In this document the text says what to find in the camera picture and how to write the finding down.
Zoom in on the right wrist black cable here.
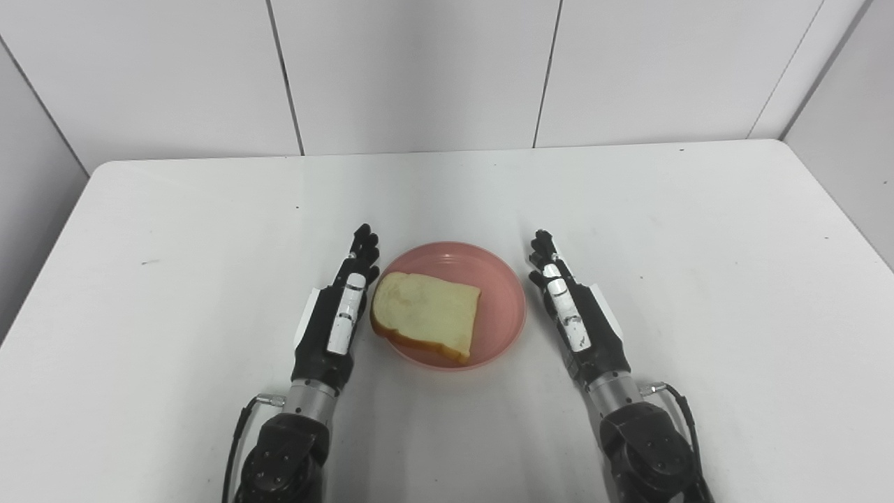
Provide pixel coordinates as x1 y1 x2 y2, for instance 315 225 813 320
639 382 717 503

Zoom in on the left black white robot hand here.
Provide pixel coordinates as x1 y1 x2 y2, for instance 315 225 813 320
291 224 381 388

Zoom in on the slice of white bread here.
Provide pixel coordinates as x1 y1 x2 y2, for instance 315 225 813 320
369 271 482 366

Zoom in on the pink round plate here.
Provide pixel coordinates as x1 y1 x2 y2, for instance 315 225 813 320
375 242 527 372

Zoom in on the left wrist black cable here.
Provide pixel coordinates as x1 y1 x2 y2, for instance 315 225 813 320
221 393 287 503

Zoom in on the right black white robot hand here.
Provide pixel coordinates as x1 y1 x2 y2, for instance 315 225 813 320
527 229 633 384

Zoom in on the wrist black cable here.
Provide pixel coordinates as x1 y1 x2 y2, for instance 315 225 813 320
221 393 287 503
639 382 717 503

